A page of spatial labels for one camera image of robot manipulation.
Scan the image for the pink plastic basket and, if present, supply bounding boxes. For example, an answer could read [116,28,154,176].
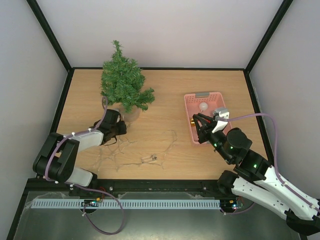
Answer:
[184,92,226,146]

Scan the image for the clear string lights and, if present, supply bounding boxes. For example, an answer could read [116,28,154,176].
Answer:
[90,129,178,173]

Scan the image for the small green christmas tree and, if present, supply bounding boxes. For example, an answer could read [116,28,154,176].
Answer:
[100,40,155,113]

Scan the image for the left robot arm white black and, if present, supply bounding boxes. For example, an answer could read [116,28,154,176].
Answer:
[32,109,127,189]

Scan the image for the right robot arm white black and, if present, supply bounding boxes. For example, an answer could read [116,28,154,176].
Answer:
[192,109,320,236]

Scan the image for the white ball ornament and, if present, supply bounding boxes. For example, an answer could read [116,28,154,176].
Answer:
[199,102,209,112]

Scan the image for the clear battery box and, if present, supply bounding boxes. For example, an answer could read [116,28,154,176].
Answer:
[140,154,158,164]

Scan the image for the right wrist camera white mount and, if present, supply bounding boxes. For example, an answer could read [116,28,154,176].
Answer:
[211,107,230,134]

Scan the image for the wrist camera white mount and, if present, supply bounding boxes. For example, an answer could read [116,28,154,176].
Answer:
[211,107,230,134]
[111,108,122,123]

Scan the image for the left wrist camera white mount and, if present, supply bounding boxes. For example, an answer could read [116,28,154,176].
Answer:
[111,108,122,123]

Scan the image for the black aluminium rail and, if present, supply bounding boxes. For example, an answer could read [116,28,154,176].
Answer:
[23,178,236,199]

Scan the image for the purple floor cable loop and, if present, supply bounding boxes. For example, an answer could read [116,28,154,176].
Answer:
[72,184,126,236]

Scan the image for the light blue cable duct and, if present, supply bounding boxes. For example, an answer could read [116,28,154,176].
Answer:
[30,199,221,210]

